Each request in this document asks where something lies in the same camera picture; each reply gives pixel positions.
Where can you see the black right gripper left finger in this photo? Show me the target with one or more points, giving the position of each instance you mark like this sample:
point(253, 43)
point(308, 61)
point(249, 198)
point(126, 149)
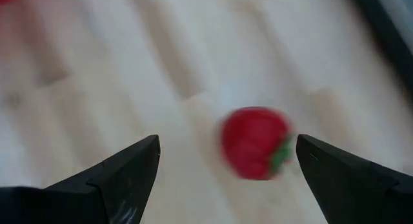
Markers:
point(122, 185)

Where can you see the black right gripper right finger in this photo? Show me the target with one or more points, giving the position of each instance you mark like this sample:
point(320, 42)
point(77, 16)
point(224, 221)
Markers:
point(348, 188)

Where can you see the red toy tomato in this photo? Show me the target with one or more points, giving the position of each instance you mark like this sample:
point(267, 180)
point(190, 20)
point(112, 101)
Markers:
point(251, 143)

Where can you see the black aluminium table frame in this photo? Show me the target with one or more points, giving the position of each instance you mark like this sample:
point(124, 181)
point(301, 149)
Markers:
point(387, 33)

